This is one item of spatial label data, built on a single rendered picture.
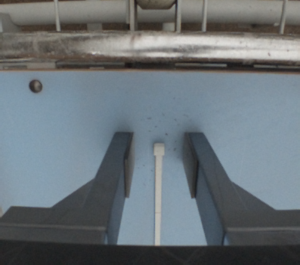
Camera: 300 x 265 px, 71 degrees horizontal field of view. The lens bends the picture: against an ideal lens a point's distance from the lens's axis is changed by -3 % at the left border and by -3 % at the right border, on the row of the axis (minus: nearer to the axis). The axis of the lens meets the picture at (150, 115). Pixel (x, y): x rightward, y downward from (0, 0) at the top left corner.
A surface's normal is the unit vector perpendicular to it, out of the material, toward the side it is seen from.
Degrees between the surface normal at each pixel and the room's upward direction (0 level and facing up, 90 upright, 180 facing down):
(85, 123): 5
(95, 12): 11
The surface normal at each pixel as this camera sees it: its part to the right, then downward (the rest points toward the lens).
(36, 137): -0.02, 0.30
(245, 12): -0.10, 0.48
